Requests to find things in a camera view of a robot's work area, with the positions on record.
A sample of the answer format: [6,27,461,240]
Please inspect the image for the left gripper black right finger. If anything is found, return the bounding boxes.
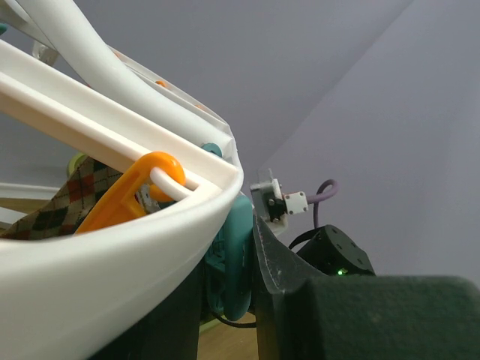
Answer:
[253,218,479,359]

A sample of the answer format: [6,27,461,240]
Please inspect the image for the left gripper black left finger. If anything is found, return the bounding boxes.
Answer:
[91,263,203,360]

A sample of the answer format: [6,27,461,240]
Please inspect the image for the teal clothes peg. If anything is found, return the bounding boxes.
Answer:
[202,141,254,323]

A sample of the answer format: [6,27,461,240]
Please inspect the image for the white round sock hanger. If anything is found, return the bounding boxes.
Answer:
[1,1,244,359]

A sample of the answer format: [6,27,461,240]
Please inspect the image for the orange clothes peg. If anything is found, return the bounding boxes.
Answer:
[76,151,186,234]

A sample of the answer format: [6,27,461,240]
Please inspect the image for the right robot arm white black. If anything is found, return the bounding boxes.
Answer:
[289,225,376,276]

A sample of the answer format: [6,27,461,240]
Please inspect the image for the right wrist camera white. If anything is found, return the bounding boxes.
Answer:
[250,169,308,236]

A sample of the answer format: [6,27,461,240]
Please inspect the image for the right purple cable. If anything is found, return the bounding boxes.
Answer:
[306,178,341,229]

